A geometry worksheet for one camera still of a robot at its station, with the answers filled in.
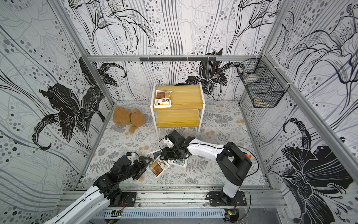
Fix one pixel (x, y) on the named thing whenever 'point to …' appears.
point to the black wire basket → (265, 85)
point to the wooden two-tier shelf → (177, 105)
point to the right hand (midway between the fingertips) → (164, 157)
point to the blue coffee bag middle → (181, 161)
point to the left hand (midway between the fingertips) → (151, 167)
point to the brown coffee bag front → (158, 167)
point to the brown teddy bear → (122, 117)
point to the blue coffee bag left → (154, 154)
